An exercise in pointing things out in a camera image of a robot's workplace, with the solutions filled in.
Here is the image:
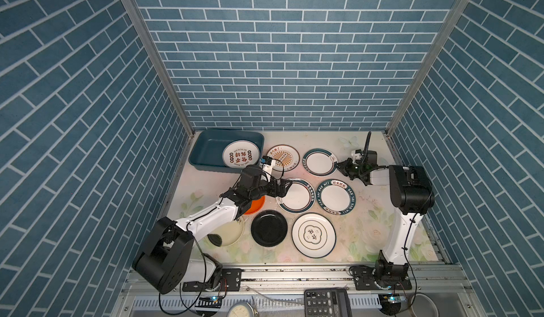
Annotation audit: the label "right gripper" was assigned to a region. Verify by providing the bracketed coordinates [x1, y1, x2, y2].
[335, 158, 366, 181]

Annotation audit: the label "large white plate teal rim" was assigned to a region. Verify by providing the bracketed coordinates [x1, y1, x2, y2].
[276, 178, 315, 214]

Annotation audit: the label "white plate teal lettered rim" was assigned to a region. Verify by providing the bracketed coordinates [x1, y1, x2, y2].
[316, 179, 356, 215]

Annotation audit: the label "white plate green red rim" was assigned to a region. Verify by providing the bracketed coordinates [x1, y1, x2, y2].
[303, 148, 338, 177]

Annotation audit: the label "white plate red characters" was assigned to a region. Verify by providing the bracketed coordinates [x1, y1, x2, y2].
[222, 140, 261, 168]

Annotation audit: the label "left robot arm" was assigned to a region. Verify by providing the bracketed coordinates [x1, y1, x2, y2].
[133, 165, 293, 295]

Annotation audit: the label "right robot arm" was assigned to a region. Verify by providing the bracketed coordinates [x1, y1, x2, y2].
[336, 149, 435, 282]

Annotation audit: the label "teal plastic bin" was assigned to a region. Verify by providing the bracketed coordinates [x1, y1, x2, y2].
[189, 129, 265, 173]

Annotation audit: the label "orange plastic plate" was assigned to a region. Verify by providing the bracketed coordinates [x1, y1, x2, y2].
[245, 196, 266, 215]

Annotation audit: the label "white plate orange sunburst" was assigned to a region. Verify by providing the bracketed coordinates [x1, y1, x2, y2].
[266, 144, 300, 173]

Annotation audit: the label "black round plate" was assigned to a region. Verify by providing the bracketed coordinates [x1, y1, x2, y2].
[251, 210, 288, 248]

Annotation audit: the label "white plate cloud outline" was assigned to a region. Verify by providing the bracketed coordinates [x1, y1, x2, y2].
[291, 213, 337, 259]

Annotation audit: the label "cream plate with dark spot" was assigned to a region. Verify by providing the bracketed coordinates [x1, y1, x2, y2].
[207, 217, 245, 247]

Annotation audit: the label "black calculator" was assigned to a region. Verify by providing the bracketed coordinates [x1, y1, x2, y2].
[304, 288, 352, 317]

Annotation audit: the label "round white clock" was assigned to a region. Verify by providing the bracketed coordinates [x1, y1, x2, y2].
[227, 301, 258, 317]

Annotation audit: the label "left green circuit board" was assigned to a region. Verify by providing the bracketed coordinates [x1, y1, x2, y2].
[195, 296, 222, 310]

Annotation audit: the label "green circuit board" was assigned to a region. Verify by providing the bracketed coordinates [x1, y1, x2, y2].
[378, 294, 405, 309]
[195, 296, 222, 310]

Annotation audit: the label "right green circuit board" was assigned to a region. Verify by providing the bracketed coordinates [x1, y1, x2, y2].
[378, 294, 405, 309]

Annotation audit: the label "round grey bowl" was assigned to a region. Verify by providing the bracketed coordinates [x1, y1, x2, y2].
[409, 293, 440, 317]

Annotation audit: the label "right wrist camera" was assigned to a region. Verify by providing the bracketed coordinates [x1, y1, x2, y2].
[351, 149, 363, 162]

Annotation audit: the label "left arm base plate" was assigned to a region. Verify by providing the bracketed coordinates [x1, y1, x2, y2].
[181, 268, 242, 292]

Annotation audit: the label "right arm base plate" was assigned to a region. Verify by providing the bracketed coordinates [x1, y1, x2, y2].
[348, 265, 412, 291]

